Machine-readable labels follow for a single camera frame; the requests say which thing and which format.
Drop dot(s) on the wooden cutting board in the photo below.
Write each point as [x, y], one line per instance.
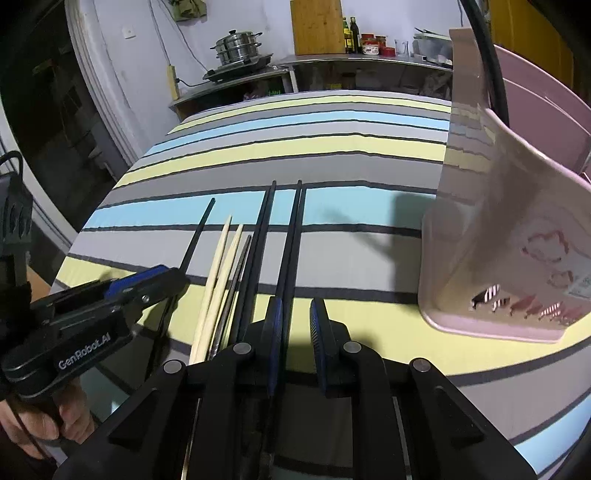
[316, 27]

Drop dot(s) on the pink utensil holder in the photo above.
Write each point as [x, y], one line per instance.
[485, 230]

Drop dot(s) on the white storage box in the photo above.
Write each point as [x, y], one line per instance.
[429, 44]

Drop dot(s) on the striped tablecloth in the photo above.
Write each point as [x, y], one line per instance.
[346, 152]

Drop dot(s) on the yellowish power strip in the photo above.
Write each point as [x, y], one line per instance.
[173, 83]

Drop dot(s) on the low steel kitchen table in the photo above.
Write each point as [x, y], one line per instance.
[217, 90]

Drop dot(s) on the steel steamer pot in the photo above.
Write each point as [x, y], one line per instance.
[236, 46]

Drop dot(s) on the metal chopstick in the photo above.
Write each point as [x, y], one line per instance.
[238, 277]

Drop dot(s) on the person's left hand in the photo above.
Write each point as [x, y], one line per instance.
[79, 410]

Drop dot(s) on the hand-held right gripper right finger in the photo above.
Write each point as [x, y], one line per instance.
[318, 332]

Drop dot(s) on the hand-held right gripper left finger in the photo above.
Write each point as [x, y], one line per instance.
[275, 332]

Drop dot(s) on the yellow oil bottle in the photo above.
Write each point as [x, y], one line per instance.
[346, 39]

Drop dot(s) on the clear glass cup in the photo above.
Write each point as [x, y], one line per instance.
[401, 49]

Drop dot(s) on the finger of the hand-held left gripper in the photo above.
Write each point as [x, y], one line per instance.
[134, 279]
[161, 288]

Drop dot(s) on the green curtain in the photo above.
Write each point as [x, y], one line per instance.
[187, 9]

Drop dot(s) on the black induction cooker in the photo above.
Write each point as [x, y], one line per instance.
[238, 69]

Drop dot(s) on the tall steel kitchen table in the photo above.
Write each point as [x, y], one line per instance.
[360, 62]

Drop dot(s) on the small red lid jar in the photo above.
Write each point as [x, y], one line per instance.
[381, 40]

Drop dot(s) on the low red container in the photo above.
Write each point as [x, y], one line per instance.
[388, 51]

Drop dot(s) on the white light switch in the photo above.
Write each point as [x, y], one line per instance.
[129, 31]

